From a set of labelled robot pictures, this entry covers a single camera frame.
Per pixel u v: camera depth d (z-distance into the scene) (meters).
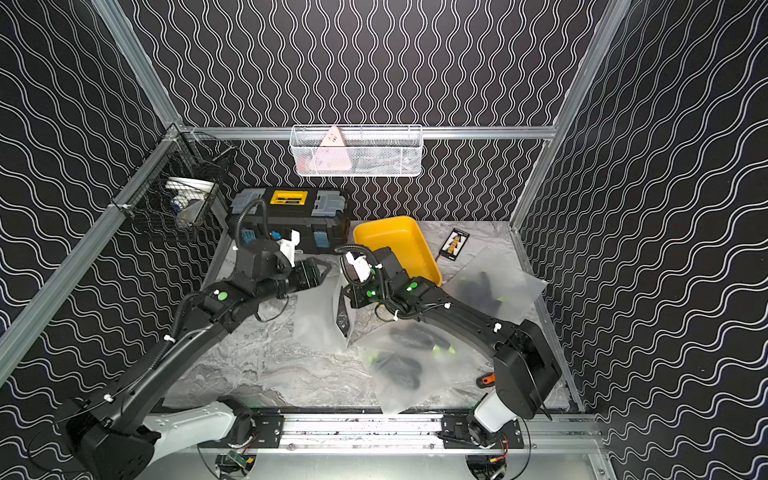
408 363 0.83
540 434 0.76
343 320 0.81
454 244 1.12
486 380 0.80
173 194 0.92
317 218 0.98
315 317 0.88
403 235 1.14
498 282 1.01
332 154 0.89
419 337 0.88
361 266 0.72
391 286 0.62
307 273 0.63
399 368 0.80
